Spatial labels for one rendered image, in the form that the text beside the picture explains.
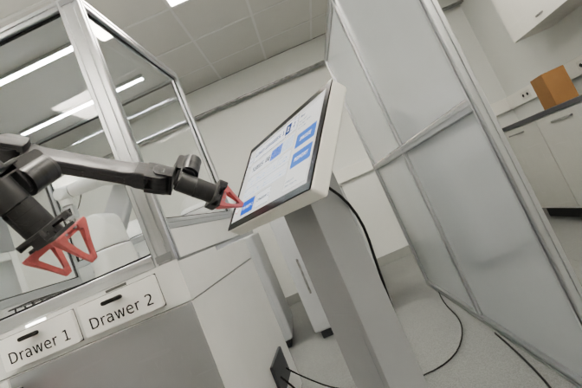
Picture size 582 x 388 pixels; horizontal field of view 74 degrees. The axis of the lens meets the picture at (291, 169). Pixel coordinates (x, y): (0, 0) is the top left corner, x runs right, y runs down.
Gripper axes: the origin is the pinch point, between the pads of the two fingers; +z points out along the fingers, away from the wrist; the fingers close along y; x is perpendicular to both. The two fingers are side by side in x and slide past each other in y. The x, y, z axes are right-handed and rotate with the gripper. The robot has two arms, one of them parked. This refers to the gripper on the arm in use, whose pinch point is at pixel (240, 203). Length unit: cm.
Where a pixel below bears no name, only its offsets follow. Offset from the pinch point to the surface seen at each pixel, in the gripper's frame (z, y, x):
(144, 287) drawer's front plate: -14.0, 35.0, 26.5
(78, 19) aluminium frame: -69, 30, -56
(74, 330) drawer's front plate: -29, 52, 44
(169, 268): -8.9, 30.7, 19.0
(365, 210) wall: 217, 241, -134
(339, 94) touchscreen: 6.0, -38.3, -22.3
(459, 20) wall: 238, 130, -363
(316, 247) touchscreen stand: 20.2, -14.6, 9.2
